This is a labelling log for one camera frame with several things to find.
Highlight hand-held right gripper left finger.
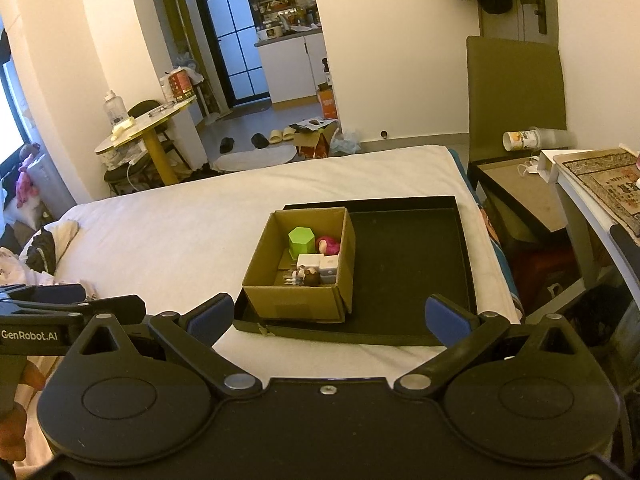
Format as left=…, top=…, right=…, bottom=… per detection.
left=75, top=294, right=263, bottom=402

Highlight green hexagonal box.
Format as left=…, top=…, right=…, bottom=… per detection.
left=287, top=226, right=317, bottom=256

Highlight cream object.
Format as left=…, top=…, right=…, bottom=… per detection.
left=111, top=116, right=137, bottom=142

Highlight clear plastic cups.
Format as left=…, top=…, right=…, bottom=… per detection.
left=530, top=126, right=576, bottom=150

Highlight red box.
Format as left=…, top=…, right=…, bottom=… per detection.
left=167, top=69, right=195, bottom=102

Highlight pink plush toy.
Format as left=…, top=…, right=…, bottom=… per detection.
left=15, top=144, right=43, bottom=209

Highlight clear plastic bag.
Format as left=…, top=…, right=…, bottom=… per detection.
left=330, top=130, right=362, bottom=157

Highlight dark door handle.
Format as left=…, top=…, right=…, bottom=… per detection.
left=520, top=0, right=547, bottom=36

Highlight white floor mat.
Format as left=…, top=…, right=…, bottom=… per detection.
left=207, top=144, right=298, bottom=173

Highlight white plastic bag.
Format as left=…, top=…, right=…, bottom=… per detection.
left=172, top=52, right=206, bottom=83

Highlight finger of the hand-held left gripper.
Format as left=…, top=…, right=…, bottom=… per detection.
left=0, top=283, right=87, bottom=311
left=75, top=294, right=147, bottom=326

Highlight black tray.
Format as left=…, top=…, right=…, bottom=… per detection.
left=232, top=195, right=477, bottom=347

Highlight small white box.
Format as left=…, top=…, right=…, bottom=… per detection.
left=537, top=149, right=561, bottom=184

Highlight black round chair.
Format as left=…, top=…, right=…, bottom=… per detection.
left=127, top=100, right=173, bottom=146

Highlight white laundry basket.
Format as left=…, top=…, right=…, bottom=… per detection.
left=27, top=152, right=76, bottom=221

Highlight kitchen shelf with jars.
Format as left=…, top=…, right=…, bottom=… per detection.
left=252, top=0, right=321, bottom=28

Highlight patterned board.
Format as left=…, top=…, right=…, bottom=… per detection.
left=555, top=147, right=640, bottom=238

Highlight black and white cloth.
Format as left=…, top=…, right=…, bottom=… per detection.
left=20, top=220, right=81, bottom=276

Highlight white table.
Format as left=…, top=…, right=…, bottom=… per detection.
left=550, top=149, right=640, bottom=311

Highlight round table with yellow leg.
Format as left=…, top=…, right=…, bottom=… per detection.
left=95, top=97, right=198, bottom=186

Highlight orange box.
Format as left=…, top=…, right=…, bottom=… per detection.
left=316, top=85, right=338, bottom=120

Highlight olive high-back chair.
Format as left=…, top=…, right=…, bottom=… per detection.
left=465, top=35, right=576, bottom=261

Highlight white and yellow paper cup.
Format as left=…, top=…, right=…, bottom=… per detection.
left=502, top=130, right=543, bottom=152

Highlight white bed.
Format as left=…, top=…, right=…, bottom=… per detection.
left=47, top=145, right=523, bottom=381

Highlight person's left hand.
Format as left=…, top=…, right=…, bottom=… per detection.
left=0, top=361, right=47, bottom=463

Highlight colourful patterned bedsheet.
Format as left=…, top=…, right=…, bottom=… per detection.
left=462, top=170, right=523, bottom=321

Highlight white kitchen cabinet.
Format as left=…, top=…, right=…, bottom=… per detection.
left=255, top=27, right=328, bottom=106

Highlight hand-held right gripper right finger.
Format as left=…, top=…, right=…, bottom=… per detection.
left=394, top=295, right=587, bottom=402

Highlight brown cardboard box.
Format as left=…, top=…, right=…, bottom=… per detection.
left=241, top=206, right=357, bottom=324

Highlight open cardboard box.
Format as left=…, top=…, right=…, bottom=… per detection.
left=290, top=117, right=338, bottom=158

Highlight dark stool with clutter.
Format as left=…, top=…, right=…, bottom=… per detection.
left=97, top=140, right=151, bottom=196

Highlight glass panel door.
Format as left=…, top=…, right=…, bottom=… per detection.
left=192, top=0, right=273, bottom=106

